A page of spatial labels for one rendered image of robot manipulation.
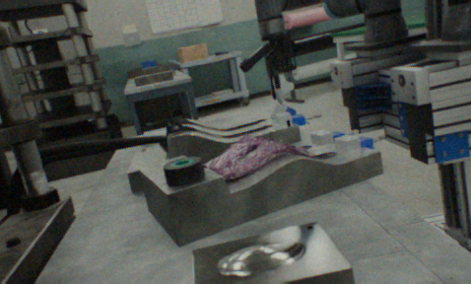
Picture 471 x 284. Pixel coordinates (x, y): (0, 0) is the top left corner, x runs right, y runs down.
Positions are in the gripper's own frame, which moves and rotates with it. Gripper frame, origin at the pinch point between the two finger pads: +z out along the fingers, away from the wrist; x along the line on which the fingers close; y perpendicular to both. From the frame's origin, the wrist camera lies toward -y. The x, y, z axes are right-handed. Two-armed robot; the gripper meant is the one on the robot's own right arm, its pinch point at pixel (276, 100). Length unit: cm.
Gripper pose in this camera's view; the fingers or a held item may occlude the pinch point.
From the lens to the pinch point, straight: 149.0
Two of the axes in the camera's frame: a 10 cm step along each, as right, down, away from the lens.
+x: -1.2, -2.1, 9.7
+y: 9.7, -2.1, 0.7
